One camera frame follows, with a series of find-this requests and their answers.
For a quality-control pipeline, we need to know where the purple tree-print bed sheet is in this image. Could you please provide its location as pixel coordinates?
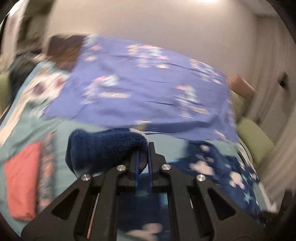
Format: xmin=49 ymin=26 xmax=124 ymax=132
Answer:
xmin=44 ymin=35 xmax=237 ymax=142

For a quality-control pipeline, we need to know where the far green cushion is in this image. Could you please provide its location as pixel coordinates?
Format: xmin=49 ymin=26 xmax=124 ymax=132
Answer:
xmin=230 ymin=90 xmax=246 ymax=122

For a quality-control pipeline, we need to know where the light blue printed blanket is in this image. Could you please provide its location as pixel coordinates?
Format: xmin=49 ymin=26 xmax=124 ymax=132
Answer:
xmin=1 ymin=65 xmax=273 ymax=236

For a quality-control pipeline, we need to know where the folded red garment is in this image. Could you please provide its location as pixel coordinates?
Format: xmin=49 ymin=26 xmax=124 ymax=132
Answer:
xmin=4 ymin=142 xmax=41 ymax=221

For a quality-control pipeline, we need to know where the green cushion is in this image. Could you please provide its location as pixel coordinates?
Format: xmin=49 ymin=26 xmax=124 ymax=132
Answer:
xmin=230 ymin=90 xmax=246 ymax=122
xmin=237 ymin=118 xmax=274 ymax=167

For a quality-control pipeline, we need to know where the near green cushion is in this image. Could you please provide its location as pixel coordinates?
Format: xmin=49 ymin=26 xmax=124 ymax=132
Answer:
xmin=237 ymin=118 xmax=274 ymax=167

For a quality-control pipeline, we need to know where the dark wooden headboard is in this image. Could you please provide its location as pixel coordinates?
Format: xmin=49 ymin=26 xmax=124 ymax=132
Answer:
xmin=47 ymin=35 xmax=86 ymax=72

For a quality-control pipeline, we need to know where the pink cushion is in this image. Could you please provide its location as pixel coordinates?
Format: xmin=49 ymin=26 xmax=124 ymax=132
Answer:
xmin=229 ymin=75 xmax=255 ymax=97

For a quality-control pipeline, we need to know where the navy fleece star-print garment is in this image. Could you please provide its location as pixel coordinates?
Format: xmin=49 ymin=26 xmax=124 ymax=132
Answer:
xmin=65 ymin=127 xmax=265 ymax=241

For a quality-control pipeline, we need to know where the folded patterned garment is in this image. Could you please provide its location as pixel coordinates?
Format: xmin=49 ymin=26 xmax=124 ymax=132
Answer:
xmin=37 ymin=131 xmax=57 ymax=213

